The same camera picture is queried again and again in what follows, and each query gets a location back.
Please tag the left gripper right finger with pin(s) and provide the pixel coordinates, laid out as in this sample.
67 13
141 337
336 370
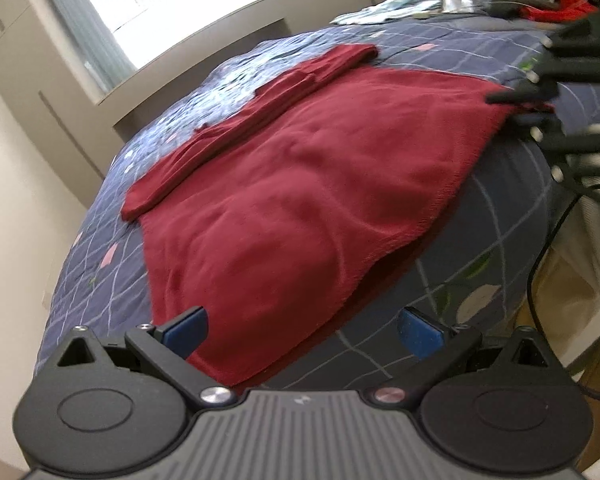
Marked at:
438 350

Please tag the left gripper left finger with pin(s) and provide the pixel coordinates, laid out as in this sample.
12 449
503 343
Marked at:
163 352

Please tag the dark red knit garment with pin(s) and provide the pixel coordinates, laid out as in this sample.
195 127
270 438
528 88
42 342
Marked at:
287 219

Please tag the bright red cloth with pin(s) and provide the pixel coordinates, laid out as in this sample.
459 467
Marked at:
565 11

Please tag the blue checked floral quilt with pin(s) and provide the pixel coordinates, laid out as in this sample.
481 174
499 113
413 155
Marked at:
475 270

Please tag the light blue folded cloth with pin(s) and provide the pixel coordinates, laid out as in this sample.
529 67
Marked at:
388 10

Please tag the beige window bench cabinet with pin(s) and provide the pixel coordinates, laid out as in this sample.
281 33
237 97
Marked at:
179 70

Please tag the left teal curtain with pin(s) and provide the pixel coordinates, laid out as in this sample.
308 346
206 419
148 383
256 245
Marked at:
99 50

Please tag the left beige wardrobe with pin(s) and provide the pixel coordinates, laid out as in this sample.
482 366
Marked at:
27 80

